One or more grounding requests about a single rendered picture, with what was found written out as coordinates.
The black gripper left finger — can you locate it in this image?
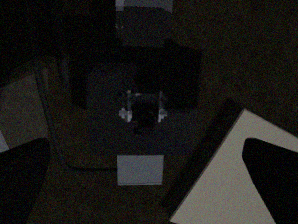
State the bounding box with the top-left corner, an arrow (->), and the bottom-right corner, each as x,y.
0,137 -> 51,224

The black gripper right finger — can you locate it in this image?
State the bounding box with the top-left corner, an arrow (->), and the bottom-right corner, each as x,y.
242,137 -> 298,224

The beige flat rectangular block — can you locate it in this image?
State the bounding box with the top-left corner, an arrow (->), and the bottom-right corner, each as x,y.
166,103 -> 298,224

